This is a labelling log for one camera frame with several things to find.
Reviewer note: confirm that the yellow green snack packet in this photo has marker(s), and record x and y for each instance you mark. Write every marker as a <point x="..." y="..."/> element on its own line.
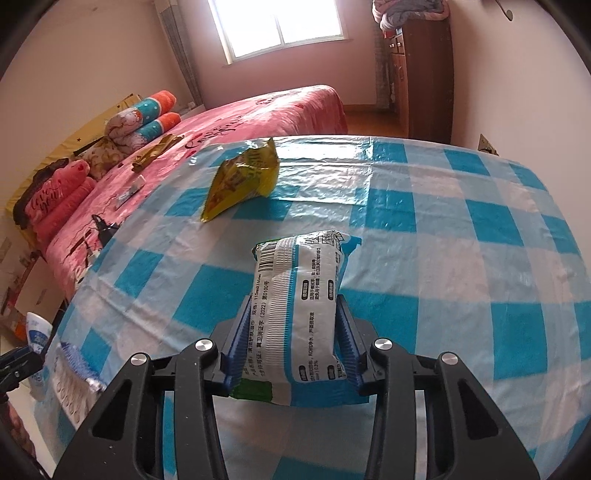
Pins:
<point x="242" y="180"/>

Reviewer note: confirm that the folded colourful quilt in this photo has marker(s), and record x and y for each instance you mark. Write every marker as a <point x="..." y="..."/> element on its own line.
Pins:
<point x="411" y="13"/>

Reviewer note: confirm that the black charger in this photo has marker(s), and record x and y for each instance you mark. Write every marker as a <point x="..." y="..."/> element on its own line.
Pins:
<point x="101" y="228"/>

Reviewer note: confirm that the yellow headboard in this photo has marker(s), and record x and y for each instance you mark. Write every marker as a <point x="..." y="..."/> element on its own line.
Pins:
<point x="55" y="147"/>

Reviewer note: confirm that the floral pillow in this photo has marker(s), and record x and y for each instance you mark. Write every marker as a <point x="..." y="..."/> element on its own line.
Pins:
<point x="99" y="159"/>

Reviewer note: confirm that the white wet wipes packet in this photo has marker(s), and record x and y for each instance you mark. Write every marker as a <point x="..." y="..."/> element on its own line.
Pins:
<point x="295" y="314"/>

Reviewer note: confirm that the white silver printed packet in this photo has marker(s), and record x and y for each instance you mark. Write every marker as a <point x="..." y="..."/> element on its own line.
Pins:
<point x="69" y="397"/>

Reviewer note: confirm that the brown wooden cabinet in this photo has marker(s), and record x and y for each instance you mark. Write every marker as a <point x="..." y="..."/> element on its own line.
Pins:
<point x="425" y="83"/>

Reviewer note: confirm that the small tan box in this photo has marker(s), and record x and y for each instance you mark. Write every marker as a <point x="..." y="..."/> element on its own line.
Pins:
<point x="487" y="144"/>

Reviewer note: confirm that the folded pink blanket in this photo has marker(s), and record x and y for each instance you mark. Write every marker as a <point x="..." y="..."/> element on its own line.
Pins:
<point x="57" y="182"/>
<point x="62" y="212"/>

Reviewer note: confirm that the blue checkered tablecloth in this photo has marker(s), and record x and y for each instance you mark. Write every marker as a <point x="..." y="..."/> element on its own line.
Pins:
<point x="438" y="277"/>

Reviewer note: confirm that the rolled floral quilt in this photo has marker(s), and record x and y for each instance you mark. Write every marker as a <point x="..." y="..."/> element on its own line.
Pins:
<point x="154" y="128"/>
<point x="147" y="107"/>

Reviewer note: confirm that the window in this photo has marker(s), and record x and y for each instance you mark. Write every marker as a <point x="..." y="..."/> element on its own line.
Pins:
<point x="277" y="25"/>

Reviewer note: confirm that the cardboard box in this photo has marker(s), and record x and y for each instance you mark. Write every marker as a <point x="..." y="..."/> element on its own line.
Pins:
<point x="27" y="286"/>

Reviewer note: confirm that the white remote control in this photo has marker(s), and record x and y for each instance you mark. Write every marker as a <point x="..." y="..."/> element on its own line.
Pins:
<point x="130" y="190"/>

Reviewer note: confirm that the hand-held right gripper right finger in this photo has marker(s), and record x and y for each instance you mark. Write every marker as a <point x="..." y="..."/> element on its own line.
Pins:
<point x="351" y="360"/>

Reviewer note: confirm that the bed with pink blanket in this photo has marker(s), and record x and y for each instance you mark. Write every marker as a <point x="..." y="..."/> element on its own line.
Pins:
<point x="258" y="115"/>

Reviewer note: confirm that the dark brown cloth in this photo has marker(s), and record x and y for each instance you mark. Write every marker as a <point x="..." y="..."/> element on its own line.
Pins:
<point x="44" y="173"/>

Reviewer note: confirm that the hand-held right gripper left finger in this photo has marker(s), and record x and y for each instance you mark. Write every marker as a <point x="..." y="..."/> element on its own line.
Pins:
<point x="233" y="355"/>

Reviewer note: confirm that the white blue plastic bag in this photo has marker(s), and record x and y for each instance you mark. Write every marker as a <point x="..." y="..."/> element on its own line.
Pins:
<point x="39" y="332"/>

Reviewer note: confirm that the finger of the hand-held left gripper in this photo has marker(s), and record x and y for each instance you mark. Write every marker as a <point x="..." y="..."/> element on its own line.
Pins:
<point x="18" y="365"/>
<point x="76" y="362"/>

